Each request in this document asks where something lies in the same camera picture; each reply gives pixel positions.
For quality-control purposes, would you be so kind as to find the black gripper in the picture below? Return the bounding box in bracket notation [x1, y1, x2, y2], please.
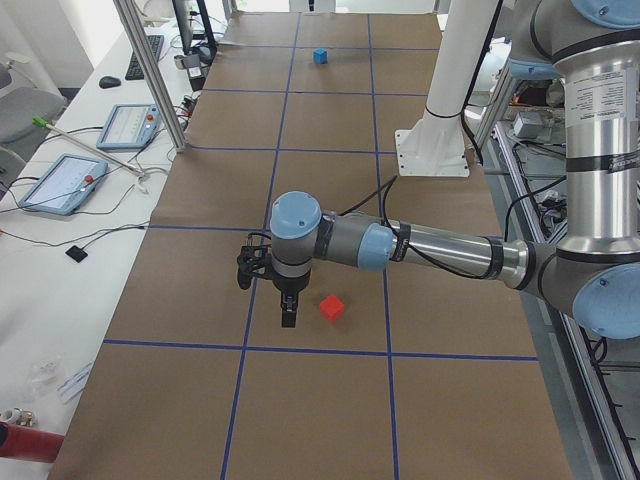
[273, 272, 310, 328]

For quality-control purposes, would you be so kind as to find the red cube block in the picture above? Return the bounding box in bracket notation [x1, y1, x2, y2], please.
[319, 294, 345, 323]

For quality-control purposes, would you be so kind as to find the blue cube block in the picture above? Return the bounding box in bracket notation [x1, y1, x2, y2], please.
[313, 48, 328, 65]

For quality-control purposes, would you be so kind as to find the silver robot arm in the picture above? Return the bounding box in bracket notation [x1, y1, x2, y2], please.
[257, 1, 639, 339]

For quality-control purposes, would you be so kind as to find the brown paper table mat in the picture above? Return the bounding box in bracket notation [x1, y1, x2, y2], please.
[51, 13, 571, 479]

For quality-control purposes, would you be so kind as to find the metal rod green tip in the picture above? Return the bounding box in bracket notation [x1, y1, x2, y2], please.
[32, 116, 145, 178]

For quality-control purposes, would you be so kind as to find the small black square pad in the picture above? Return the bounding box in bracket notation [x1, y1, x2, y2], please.
[65, 245, 88, 263]

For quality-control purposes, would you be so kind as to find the far blue teach pendant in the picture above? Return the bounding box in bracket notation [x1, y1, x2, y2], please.
[96, 104, 161, 151]

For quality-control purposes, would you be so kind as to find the blue teach pendant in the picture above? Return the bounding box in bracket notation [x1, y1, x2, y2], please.
[96, 104, 161, 151]
[18, 154, 109, 216]

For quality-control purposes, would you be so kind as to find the near blue teach pendant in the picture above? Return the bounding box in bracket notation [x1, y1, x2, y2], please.
[18, 154, 109, 216]

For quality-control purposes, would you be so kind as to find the clear plastic bag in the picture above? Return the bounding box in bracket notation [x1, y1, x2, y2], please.
[25, 353, 67, 400]

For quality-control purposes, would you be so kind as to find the black keyboard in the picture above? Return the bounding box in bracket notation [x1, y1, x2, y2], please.
[124, 34, 166, 81]

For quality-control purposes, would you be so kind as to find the black computer mouse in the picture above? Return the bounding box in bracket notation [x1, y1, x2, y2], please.
[98, 76, 122, 89]

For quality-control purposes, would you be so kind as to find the grey power adapter box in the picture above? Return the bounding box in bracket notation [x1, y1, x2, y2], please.
[513, 111, 554, 140]

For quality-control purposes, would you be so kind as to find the red cylinder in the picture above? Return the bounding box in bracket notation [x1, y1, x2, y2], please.
[1, 422, 65, 463]

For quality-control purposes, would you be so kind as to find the grey office chair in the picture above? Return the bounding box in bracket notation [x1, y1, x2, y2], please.
[1, 73, 67, 178]

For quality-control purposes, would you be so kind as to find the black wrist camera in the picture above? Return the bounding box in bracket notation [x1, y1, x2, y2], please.
[236, 232, 274, 290]

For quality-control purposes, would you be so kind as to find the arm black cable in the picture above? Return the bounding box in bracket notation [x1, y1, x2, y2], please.
[344, 174, 494, 279]

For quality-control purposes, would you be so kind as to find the white camera stand column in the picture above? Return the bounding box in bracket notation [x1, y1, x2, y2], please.
[395, 0, 502, 178]

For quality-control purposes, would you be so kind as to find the aluminium frame post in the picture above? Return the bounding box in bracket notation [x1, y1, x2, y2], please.
[113, 0, 186, 153]

